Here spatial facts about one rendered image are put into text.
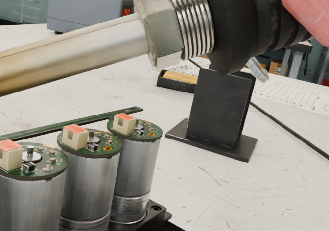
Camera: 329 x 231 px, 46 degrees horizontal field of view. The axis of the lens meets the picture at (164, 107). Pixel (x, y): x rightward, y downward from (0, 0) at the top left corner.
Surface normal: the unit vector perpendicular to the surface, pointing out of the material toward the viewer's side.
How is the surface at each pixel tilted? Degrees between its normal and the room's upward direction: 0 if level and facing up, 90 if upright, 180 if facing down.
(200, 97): 90
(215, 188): 0
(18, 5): 90
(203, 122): 90
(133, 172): 90
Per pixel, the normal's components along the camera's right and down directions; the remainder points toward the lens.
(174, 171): 0.18, -0.94
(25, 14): -0.27, 0.22
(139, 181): 0.54, 0.33
